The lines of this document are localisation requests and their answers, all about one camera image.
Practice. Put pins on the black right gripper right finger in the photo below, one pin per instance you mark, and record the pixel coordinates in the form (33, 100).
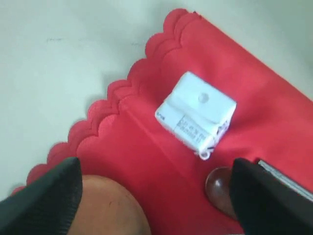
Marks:
(265, 206)

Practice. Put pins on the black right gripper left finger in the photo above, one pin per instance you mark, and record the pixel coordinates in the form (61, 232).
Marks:
(47, 206)

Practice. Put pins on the small milk carton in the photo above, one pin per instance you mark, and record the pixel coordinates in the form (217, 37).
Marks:
(197, 114)

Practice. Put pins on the silver table knife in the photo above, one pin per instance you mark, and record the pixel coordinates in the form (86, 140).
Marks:
(286, 180)

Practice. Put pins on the dark wooden spoon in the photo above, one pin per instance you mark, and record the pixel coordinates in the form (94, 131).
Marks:
(217, 190)

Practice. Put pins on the brown wooden plate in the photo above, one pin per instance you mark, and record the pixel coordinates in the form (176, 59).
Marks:
(107, 208)

